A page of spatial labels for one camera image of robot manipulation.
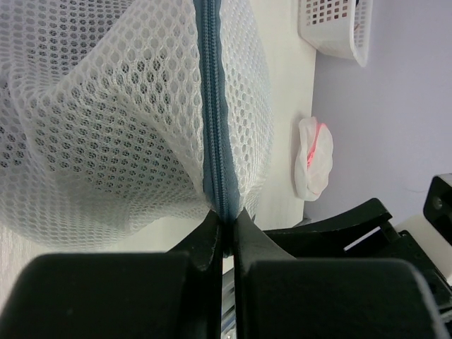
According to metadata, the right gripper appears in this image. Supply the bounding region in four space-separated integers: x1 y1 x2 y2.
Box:
265 198 451 307

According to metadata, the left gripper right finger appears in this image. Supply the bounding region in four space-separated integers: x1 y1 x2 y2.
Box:
232 213 450 338

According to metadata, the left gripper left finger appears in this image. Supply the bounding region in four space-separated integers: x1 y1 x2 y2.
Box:
1 212 222 338

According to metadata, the blue-zip mesh laundry bag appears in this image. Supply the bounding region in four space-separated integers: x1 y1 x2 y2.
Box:
1 1 273 249

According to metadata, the pink-trim mesh bag right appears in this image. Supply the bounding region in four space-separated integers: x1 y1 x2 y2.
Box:
294 117 333 201

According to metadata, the white plastic basket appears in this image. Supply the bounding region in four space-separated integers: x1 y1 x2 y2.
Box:
298 0 373 67

